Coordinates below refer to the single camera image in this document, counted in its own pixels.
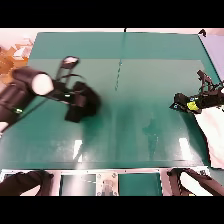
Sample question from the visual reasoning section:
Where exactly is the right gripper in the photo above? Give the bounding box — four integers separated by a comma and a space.
169, 92, 205, 115

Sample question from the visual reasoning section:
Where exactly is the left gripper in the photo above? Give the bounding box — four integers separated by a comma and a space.
64, 81, 103, 124

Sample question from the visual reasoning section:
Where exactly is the silver frame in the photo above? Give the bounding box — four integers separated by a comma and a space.
0, 166, 224, 197

